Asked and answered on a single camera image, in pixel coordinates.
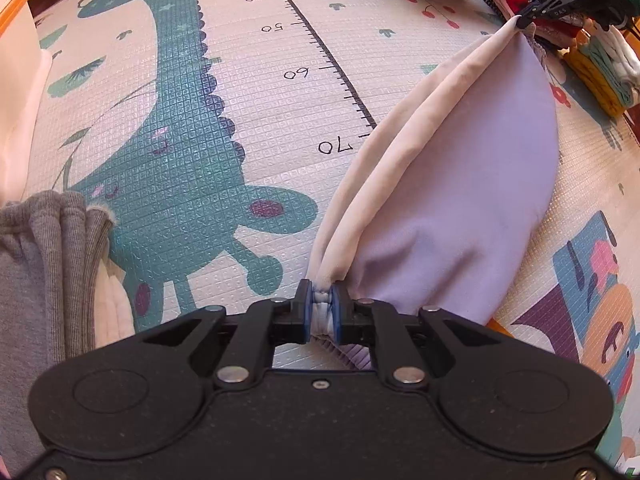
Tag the cream folded garment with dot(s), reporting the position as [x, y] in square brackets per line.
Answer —
[115, 310]

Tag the orange card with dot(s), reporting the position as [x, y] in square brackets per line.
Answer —
[500, 329]

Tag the purple and cream pants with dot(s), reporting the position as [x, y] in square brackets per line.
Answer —
[450, 185]

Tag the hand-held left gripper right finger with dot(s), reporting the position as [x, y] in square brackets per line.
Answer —
[336, 312]

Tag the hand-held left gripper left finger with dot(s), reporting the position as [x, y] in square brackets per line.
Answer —
[303, 310]

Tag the grey folded pants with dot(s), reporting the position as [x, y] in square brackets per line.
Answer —
[40, 285]

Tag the yellow and teal folded clothes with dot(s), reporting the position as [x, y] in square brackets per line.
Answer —
[600, 75]

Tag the cartoon animal play mat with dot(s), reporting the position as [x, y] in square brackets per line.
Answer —
[200, 110]

